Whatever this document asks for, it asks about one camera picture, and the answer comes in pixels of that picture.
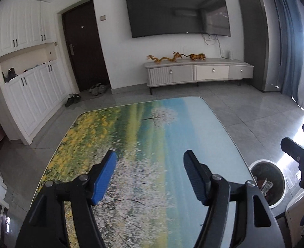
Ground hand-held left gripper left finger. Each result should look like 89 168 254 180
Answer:
15 150 117 248

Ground golden dragon figurine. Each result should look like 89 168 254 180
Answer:
167 52 185 62
147 55 169 64

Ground round grey trash bin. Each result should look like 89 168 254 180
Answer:
249 159 287 209

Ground dark handbag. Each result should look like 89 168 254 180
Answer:
2 68 17 83

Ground beige box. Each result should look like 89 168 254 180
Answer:
286 192 304 241

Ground golden tiger figurine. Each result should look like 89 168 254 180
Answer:
188 53 207 61

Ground dark red snack bag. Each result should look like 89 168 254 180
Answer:
259 177 274 194

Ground blue curtain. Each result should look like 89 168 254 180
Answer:
259 0 304 109

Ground wall-mounted black television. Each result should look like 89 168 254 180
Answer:
123 0 231 39

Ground grey refrigerator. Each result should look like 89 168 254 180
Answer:
238 0 281 93

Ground dark brown entrance door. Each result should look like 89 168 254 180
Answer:
61 0 110 92

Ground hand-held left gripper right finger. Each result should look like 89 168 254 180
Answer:
183 150 284 248

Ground white television stand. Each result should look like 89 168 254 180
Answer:
144 58 254 95

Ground white wall cabinet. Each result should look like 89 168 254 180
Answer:
0 0 71 145

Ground hanging television cable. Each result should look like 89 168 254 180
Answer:
202 33 226 58

